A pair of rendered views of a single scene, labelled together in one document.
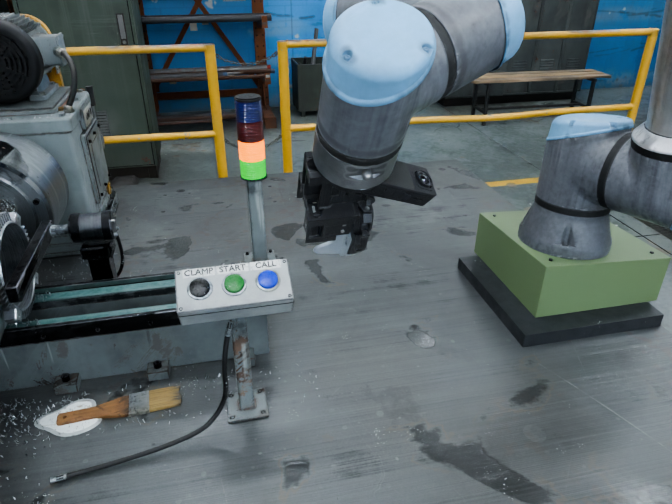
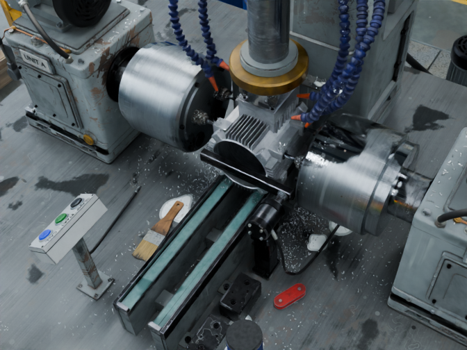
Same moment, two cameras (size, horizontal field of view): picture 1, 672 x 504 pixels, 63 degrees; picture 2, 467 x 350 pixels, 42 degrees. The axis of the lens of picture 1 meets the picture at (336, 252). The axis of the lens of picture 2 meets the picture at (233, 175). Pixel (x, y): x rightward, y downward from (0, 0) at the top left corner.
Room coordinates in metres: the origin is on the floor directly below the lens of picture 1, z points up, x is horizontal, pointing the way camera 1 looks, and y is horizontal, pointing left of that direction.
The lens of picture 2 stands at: (1.54, -0.08, 2.14)
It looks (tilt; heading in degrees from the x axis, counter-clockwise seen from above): 50 degrees down; 139
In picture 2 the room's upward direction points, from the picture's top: 4 degrees counter-clockwise
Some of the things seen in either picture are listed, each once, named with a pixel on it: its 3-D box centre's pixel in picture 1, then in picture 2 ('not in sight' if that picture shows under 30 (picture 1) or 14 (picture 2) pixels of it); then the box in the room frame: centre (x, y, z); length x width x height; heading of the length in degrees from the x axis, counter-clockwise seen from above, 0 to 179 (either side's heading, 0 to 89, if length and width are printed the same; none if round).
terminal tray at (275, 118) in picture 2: not in sight; (269, 102); (0.80, 0.69, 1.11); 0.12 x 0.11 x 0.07; 103
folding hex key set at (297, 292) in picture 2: not in sight; (290, 296); (1.08, 0.47, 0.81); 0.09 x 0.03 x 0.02; 78
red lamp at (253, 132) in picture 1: (250, 129); not in sight; (1.22, 0.19, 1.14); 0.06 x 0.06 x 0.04
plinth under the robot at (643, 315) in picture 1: (551, 289); not in sight; (1.06, -0.50, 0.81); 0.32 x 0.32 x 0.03; 13
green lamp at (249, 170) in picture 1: (253, 167); not in sight; (1.22, 0.19, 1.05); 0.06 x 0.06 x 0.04
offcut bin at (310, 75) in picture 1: (320, 71); not in sight; (5.71, 0.16, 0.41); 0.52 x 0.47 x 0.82; 103
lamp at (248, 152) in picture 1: (251, 148); not in sight; (1.22, 0.19, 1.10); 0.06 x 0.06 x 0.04
